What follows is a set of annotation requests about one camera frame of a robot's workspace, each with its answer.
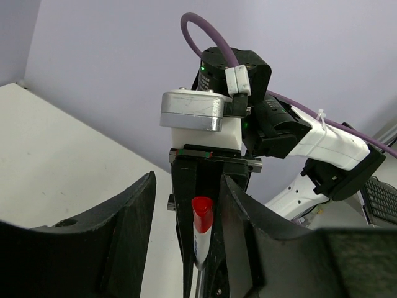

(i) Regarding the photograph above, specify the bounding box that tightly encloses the black keyboard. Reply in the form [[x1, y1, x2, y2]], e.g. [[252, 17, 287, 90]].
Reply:
[[359, 176, 397, 227]]

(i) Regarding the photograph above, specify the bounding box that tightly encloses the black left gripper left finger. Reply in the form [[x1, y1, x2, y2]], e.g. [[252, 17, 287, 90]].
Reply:
[[1, 172, 156, 297]]

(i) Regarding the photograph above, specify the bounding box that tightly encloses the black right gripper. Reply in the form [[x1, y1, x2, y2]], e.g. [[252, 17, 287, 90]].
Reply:
[[167, 145, 262, 297]]

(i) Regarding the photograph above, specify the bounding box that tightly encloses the white pen with red tip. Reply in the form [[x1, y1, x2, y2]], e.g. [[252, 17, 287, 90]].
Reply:
[[192, 196, 214, 271]]

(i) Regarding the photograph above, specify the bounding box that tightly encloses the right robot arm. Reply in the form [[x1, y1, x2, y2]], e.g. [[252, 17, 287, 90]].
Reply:
[[160, 47, 396, 297]]

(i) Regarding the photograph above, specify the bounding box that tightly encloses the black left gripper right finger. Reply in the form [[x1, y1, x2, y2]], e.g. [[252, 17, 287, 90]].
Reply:
[[219, 176, 396, 297]]

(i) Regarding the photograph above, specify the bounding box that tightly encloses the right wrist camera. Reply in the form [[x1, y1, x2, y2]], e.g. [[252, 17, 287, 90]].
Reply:
[[160, 89, 243, 151]]

